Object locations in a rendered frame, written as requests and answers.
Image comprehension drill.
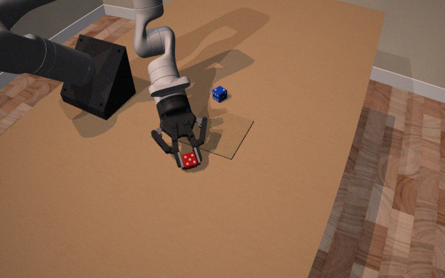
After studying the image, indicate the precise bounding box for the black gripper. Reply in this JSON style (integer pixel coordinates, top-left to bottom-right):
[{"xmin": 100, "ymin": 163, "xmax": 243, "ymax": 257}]
[{"xmin": 151, "ymin": 94, "xmax": 207, "ymax": 170}]

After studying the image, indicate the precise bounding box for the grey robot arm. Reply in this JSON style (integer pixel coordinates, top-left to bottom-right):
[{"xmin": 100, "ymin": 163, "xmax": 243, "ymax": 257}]
[{"xmin": 0, "ymin": 0, "xmax": 191, "ymax": 105}]

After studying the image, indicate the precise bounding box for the tan square mat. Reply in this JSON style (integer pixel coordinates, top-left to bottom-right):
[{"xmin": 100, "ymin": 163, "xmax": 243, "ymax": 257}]
[{"xmin": 196, "ymin": 106, "xmax": 254, "ymax": 160}]

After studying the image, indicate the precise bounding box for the blue die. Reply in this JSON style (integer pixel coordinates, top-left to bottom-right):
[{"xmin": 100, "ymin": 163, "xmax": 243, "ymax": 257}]
[{"xmin": 212, "ymin": 86, "xmax": 227, "ymax": 103}]

